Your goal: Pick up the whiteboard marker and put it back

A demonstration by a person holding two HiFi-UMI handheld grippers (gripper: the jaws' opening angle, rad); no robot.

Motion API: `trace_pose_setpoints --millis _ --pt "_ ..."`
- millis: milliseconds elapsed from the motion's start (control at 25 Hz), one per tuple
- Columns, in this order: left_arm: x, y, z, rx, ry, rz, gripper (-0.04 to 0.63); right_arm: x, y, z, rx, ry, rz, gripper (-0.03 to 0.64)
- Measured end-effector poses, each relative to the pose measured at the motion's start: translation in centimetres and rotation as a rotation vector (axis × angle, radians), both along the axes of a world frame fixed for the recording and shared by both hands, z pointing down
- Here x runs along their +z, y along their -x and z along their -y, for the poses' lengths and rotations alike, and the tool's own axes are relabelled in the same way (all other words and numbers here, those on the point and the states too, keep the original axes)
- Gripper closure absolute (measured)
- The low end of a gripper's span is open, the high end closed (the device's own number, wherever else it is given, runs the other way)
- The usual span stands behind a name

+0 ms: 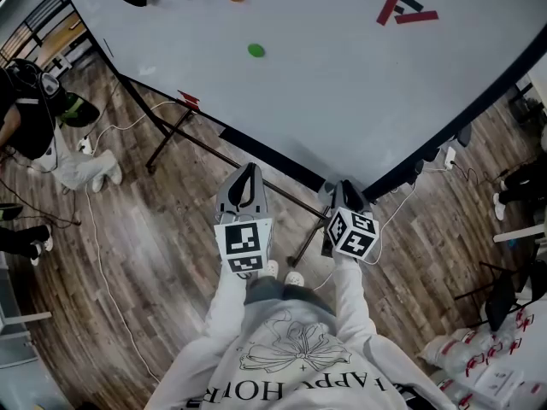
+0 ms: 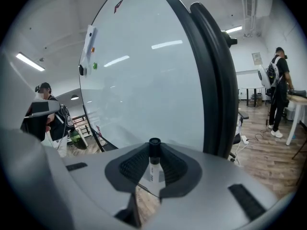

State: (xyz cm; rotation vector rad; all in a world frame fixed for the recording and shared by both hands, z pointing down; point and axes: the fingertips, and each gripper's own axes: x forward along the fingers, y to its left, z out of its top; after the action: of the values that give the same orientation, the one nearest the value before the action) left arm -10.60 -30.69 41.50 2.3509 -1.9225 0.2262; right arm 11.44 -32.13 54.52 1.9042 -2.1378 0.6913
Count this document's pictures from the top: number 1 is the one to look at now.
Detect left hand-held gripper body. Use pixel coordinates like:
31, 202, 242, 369
213, 201, 275, 279

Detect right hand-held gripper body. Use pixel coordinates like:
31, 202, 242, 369
321, 202, 381, 267

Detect person's left forearm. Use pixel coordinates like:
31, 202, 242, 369
203, 266, 258, 341

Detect person's right forearm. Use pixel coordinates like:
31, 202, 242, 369
332, 255, 379, 341

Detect person's grey trousers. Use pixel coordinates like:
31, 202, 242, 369
244, 276, 337, 315

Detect red holder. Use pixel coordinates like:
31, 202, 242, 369
175, 89, 202, 111

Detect person's white printed sweatshirt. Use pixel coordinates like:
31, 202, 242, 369
144, 295, 458, 410

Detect black chair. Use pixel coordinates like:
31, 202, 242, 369
453, 240, 547, 333

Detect white table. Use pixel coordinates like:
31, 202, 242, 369
492, 223, 547, 244

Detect pile of red-labelled plastic bags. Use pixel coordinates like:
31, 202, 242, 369
421, 307, 547, 410

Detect red and black logo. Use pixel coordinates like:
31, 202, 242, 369
375, 0, 440, 27

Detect white flat box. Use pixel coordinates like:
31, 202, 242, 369
473, 364, 526, 401

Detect white cabinet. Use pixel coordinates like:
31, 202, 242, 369
0, 252, 53, 371

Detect black metal railing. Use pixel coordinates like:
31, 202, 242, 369
0, 0, 93, 70

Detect white floor cable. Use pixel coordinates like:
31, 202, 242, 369
83, 99, 179, 384

